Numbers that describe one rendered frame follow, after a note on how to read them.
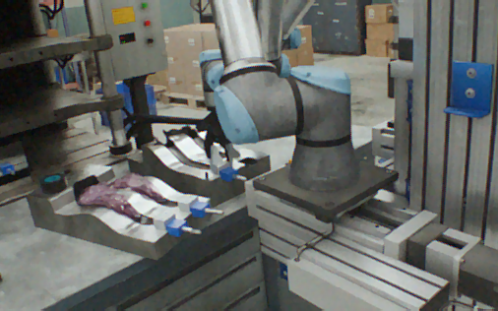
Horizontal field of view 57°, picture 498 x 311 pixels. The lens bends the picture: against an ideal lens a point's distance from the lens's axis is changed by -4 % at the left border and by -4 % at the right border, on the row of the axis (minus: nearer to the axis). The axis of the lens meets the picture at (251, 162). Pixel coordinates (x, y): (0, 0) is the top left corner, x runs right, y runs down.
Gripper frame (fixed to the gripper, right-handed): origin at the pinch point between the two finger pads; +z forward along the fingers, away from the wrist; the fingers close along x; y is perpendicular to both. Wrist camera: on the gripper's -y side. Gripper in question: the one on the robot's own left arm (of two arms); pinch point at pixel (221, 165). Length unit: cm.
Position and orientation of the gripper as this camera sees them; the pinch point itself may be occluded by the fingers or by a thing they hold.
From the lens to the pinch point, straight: 147.7
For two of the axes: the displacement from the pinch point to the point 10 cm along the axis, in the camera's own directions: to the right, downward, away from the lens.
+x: 7.2, -3.2, 6.2
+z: 1.0, 9.2, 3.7
